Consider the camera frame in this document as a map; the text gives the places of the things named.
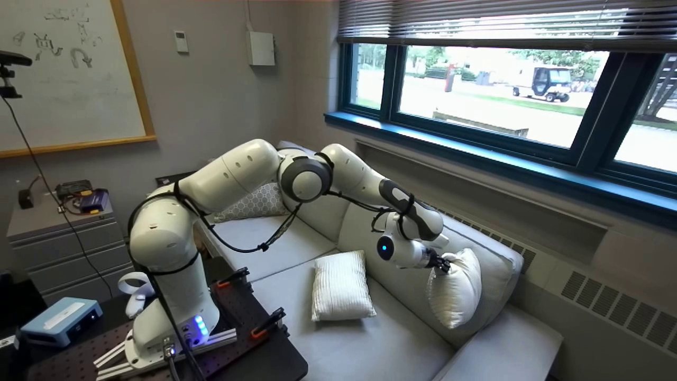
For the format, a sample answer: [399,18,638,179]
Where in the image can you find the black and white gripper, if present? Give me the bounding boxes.
[417,242,452,275]

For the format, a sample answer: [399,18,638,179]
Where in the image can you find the large white striped pillow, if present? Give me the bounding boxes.
[428,247,482,330]

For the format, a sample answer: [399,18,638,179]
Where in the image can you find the small white striped pillow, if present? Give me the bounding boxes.
[312,252,376,321]

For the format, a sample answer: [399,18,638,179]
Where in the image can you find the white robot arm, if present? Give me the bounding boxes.
[93,137,449,381]

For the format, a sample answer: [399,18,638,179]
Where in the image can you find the light grey couch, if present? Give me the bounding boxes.
[206,184,564,381]

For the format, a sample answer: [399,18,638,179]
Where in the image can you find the grey patterned pillow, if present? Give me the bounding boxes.
[215,182,287,223]

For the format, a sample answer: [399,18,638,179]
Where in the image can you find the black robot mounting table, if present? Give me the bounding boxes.
[26,260,310,381]

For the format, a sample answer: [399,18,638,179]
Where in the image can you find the teal framed window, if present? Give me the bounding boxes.
[326,42,677,229]

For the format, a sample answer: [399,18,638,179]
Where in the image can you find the grey window blinds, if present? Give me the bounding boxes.
[339,0,677,52]

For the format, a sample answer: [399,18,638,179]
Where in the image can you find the white VR controller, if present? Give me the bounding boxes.
[118,270,155,317]

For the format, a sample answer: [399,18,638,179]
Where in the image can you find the white thermostat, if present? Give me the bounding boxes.
[173,29,190,54]

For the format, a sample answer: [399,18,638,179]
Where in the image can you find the items on cabinet top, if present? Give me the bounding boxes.
[55,179,108,215]

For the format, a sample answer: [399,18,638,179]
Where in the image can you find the grey drawer cabinet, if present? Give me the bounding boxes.
[7,195,134,304]

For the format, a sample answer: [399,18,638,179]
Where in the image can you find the blue and white box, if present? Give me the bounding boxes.
[21,296,104,347]

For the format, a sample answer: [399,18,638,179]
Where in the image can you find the wood framed whiteboard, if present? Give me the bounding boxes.
[0,0,155,159]

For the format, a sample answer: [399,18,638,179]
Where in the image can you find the wall radiator vent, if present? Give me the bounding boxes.
[445,217,677,357]

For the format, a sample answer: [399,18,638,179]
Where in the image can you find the orange handled clamp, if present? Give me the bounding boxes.
[211,266,251,290]
[251,307,287,340]

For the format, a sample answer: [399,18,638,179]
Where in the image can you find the white wall box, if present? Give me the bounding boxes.
[251,31,275,68]

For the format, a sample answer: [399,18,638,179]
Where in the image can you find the black camera on stand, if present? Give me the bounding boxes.
[0,50,35,99]

